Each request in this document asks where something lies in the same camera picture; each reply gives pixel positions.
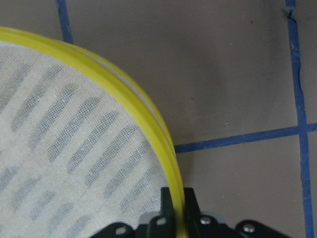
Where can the yellow steamer basket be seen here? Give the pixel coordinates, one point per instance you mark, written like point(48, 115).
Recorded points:
point(82, 146)

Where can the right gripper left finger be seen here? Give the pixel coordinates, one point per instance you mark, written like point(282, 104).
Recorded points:
point(162, 225)

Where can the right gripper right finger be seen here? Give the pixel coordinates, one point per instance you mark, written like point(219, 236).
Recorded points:
point(202, 225)

